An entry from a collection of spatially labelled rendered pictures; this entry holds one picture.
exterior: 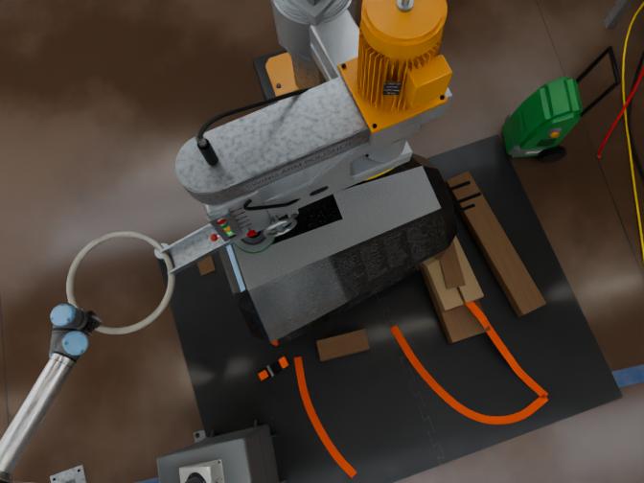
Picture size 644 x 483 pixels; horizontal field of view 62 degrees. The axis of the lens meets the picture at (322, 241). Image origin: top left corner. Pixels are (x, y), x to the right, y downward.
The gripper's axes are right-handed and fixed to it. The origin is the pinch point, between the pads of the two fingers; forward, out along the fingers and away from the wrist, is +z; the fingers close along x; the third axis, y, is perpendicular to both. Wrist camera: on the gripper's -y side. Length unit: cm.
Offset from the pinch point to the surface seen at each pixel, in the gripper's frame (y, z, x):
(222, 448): 83, 1, -8
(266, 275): 53, -1, 65
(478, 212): 124, 61, 184
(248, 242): 36, -3, 73
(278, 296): 62, 6, 61
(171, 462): 68, 3, -26
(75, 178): -110, 93, 56
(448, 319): 145, 62, 116
